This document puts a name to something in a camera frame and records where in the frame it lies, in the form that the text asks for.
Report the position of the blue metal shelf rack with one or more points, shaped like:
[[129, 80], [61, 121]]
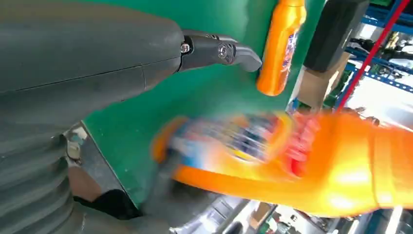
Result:
[[387, 80]]

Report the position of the orange detergent bottle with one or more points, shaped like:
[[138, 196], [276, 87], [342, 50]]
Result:
[[348, 168], [274, 64]]

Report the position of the brown cardboard box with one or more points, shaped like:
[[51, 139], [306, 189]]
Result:
[[319, 84]]

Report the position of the black padded block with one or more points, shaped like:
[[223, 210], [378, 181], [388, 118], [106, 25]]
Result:
[[335, 32]]

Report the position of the green table mat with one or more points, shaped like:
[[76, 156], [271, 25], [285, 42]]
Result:
[[135, 129]]

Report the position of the ribbed grey left robot arm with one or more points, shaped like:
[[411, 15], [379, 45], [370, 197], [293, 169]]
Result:
[[29, 193]]

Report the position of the grey metal table frame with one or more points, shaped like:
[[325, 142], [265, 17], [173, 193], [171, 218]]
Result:
[[96, 161]]

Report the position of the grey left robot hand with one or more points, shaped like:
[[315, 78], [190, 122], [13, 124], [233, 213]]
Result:
[[80, 58]]

